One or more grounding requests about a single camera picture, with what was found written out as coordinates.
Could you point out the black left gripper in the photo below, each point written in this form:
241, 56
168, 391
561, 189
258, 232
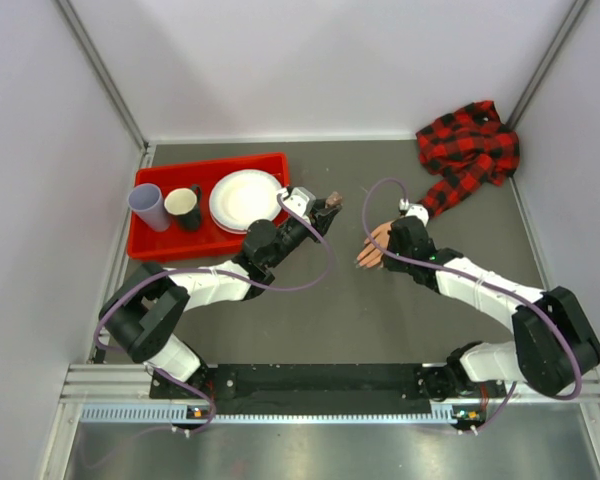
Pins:
329, 214

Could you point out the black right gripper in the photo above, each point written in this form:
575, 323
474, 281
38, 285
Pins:
392, 265

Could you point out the nail polish bottle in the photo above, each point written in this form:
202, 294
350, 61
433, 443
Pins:
334, 199

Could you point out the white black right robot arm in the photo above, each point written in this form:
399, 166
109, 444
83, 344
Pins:
553, 340

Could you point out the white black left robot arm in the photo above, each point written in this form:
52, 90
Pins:
141, 316

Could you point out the mannequin hand with nails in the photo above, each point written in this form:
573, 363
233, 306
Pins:
371, 255

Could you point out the white paper plate stack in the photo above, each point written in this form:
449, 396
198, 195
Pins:
243, 197

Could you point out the red black plaid shirt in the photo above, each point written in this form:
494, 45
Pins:
467, 149

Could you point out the dark green mug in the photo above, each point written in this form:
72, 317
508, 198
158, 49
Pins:
183, 204

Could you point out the red plastic tray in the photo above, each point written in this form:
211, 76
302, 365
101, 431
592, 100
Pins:
174, 244

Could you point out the lilac plastic cup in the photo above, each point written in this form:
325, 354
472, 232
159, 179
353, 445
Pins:
147, 202

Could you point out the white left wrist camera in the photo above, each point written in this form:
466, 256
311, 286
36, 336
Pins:
296, 200

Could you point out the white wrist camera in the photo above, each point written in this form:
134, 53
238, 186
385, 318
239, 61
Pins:
408, 209
296, 200

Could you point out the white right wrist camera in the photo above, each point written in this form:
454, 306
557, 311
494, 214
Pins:
408, 209

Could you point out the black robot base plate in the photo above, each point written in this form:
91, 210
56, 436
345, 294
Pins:
315, 389

